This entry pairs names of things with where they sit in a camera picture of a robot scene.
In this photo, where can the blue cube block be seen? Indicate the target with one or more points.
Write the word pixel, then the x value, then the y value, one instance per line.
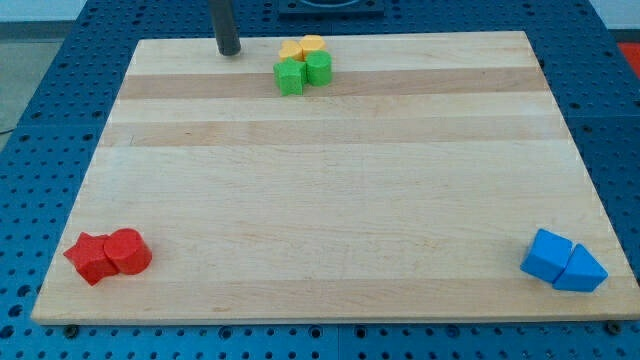
pixel 547 256

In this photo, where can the blue triangle block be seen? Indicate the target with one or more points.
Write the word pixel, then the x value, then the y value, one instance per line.
pixel 583 272

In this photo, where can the green star block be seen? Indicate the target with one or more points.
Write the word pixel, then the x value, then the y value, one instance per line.
pixel 290 76

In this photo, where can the wooden board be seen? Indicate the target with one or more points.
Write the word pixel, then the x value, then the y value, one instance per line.
pixel 407 190

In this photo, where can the green cylinder block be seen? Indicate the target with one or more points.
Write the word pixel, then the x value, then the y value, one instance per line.
pixel 319 68

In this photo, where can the yellow heart block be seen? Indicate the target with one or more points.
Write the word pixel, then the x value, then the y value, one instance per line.
pixel 290 49

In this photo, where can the yellow hexagon block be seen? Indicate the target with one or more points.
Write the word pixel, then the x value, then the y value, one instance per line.
pixel 311 43

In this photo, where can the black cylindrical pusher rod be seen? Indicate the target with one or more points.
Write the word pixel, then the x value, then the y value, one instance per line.
pixel 224 25

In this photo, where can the red cylinder block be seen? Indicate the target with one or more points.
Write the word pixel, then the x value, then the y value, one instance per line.
pixel 128 251

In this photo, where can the red star block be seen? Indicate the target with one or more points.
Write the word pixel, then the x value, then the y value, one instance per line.
pixel 89 259

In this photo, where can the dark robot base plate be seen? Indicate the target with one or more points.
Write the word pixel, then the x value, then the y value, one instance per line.
pixel 299 8

